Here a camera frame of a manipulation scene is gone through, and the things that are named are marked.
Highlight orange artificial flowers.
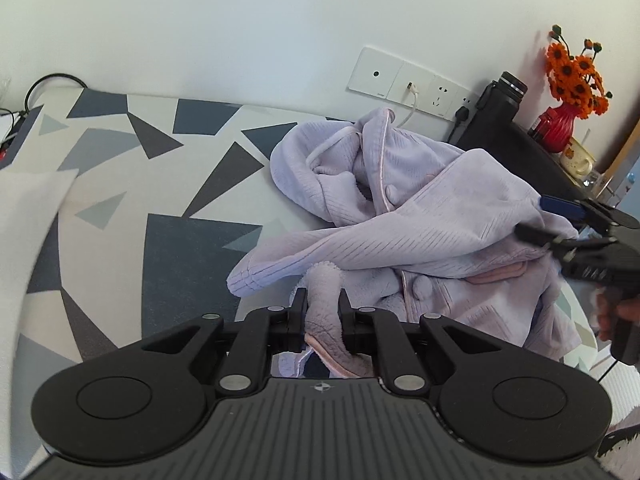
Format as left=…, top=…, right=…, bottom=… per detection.
left=544, top=24, right=613, bottom=119

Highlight lavender ribbed pajama garment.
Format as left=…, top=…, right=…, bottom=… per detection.
left=227, top=108, right=580, bottom=378

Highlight person right hand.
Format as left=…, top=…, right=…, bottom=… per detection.
left=591, top=285, right=640, bottom=341

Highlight black nightstand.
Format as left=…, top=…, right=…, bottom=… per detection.
left=454, top=122, right=588, bottom=200

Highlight white charging cable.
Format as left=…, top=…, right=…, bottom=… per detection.
left=394, top=81, right=421, bottom=131

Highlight yellow ceramic mug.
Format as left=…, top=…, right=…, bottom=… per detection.
left=560, top=138, right=596, bottom=180

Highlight black thermos bottle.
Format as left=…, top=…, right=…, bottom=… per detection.
left=454, top=72, right=528, bottom=150

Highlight black power strip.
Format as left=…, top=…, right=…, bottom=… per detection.
left=0, top=105, right=42, bottom=169

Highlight white wall socket panel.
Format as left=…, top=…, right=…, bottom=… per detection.
left=347, top=47, right=480, bottom=120

